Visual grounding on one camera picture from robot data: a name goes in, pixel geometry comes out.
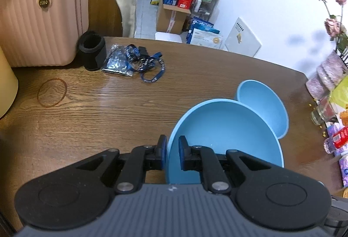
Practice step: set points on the blue plastic pack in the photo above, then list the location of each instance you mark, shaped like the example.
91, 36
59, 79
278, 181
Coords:
204, 25

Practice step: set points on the black cup sleeve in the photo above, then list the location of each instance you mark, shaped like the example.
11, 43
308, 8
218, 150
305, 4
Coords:
92, 54

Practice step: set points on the clear plastic bag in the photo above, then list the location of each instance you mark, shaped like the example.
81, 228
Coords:
117, 63

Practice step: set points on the wooden chair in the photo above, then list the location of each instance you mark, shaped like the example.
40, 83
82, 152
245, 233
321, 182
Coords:
103, 8

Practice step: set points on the large blue bowl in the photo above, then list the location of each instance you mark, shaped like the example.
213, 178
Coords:
223, 131

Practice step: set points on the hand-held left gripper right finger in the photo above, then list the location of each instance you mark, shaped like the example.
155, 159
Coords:
181, 152

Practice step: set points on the drinking glass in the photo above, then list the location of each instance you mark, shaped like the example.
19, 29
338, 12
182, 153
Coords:
322, 113

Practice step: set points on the yellow-green paper bag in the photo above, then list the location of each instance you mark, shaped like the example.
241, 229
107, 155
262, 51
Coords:
339, 95

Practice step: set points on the cardboard box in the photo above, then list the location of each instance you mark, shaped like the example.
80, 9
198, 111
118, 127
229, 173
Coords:
168, 18

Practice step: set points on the brown rubber band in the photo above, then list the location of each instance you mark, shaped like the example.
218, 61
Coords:
39, 90

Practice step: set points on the dried pink roses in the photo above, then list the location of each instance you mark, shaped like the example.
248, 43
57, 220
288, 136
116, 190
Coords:
333, 27

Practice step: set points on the white printed pack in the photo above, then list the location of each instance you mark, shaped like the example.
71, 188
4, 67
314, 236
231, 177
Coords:
204, 39

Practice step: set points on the pink suitcase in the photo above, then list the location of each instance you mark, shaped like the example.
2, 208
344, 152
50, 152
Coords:
40, 24

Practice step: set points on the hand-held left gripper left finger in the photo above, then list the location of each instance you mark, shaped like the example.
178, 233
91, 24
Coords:
162, 150

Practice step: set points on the plastic bottle with red label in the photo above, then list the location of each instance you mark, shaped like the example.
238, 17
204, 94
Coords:
338, 140

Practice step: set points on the white stool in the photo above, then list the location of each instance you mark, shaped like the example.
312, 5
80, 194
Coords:
168, 37

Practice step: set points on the pink vase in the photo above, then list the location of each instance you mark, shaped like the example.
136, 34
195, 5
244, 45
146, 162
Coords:
326, 76

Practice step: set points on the blue ribbed bowl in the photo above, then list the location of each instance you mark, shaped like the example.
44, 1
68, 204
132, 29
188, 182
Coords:
261, 101

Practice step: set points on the white board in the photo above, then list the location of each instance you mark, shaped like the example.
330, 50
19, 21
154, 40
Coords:
244, 38

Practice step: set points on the purple tissue pack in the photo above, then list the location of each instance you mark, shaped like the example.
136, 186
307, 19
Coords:
333, 129
344, 171

